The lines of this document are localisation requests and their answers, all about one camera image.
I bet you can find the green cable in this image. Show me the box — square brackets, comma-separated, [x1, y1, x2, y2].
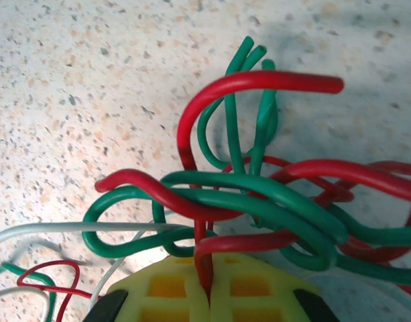
[0, 263, 57, 322]
[248, 58, 280, 177]
[82, 186, 219, 259]
[325, 204, 411, 246]
[196, 45, 268, 170]
[225, 36, 256, 175]
[171, 187, 340, 272]
[161, 170, 349, 246]

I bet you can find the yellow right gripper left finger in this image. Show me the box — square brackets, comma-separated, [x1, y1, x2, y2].
[86, 256, 211, 322]

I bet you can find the white cable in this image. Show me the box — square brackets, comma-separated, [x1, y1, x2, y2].
[0, 221, 182, 249]
[89, 229, 149, 311]
[0, 286, 52, 322]

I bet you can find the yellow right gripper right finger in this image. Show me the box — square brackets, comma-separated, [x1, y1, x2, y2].
[208, 253, 340, 322]

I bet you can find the red cable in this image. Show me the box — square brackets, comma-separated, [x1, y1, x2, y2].
[94, 169, 243, 222]
[337, 201, 411, 266]
[16, 260, 94, 322]
[268, 160, 411, 205]
[176, 70, 345, 172]
[193, 217, 300, 296]

